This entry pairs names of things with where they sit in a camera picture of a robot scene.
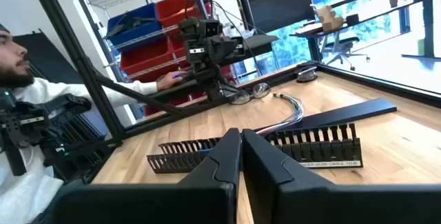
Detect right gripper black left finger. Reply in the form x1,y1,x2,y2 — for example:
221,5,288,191
53,127,242,224

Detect black round puck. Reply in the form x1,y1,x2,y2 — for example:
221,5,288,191
296,65,318,83

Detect red plastic storage bin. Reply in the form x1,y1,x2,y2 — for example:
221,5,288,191
154,0,212,29
119,34,190,83

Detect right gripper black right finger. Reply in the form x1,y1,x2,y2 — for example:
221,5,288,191
242,129,441,224

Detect multicoloured cable bundle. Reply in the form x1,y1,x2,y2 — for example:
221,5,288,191
254,92,305,137

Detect black flat panel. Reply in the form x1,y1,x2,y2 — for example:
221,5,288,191
246,0,316,34

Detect black slotted cable raceway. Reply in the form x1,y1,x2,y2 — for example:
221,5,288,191
147,123,364,175

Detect grey office chair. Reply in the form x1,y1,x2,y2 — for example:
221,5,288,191
319,27,371,72

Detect silver wire shelf rack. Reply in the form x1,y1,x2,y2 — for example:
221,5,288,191
82,0,216,83

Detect clear safety glasses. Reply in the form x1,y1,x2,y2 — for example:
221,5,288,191
229,81,272,106

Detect grey desk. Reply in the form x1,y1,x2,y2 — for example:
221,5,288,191
147,33,280,105

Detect long black table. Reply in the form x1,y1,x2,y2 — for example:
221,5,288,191
290,0,441,65

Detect blue plastic storage bin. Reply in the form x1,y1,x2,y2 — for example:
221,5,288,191
105,2,165,53

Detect black raceway cover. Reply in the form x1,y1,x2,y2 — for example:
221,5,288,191
254,98,398,136

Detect brown cardboard boxes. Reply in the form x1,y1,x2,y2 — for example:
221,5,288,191
311,4,345,34

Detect person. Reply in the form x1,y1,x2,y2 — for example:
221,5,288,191
0,23,189,224

